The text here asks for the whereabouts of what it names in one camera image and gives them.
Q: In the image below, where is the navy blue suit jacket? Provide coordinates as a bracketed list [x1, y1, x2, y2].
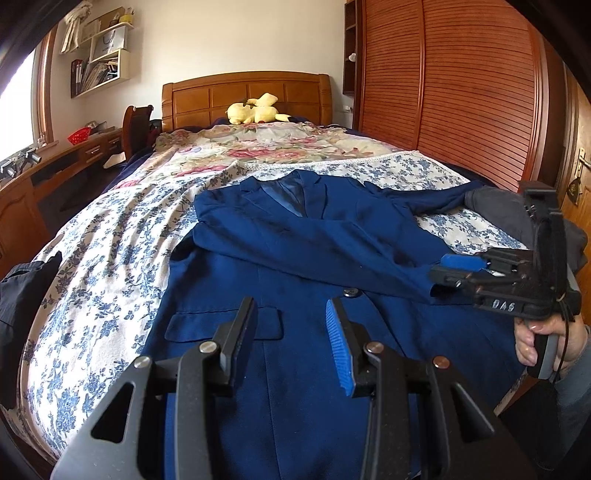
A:
[143, 170, 523, 479]

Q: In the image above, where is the person's right hand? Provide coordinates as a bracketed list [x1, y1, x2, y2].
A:
[514, 313, 589, 374]

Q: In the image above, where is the grey folded garment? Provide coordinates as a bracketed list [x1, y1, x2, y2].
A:
[464, 186, 588, 274]

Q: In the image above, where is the blue floral white bedsheet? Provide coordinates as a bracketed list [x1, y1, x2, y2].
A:
[18, 149, 528, 462]

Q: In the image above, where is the wooden slatted wardrobe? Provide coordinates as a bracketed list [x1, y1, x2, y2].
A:
[342, 0, 567, 190]

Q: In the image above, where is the black folded garment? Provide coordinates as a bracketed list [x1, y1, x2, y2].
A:
[0, 252, 62, 409]

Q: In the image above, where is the long wooden desk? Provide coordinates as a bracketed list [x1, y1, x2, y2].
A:
[1, 127, 122, 274]

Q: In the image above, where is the yellow plush toy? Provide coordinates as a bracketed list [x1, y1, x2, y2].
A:
[226, 93, 290, 125]

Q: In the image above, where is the pink floral quilt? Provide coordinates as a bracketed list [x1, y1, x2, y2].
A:
[109, 122, 398, 188]

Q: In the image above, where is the dark wooden chair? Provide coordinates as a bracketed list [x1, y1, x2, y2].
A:
[121, 105, 153, 160]

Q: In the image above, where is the wooden headboard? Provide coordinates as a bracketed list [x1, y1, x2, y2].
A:
[161, 71, 332, 132]

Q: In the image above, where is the bright window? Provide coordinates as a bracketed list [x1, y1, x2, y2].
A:
[1, 27, 57, 160]

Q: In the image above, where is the brass door handle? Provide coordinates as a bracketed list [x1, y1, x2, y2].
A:
[567, 147, 590, 206]

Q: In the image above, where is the white wall shelf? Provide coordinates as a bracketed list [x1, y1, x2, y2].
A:
[70, 7, 134, 98]

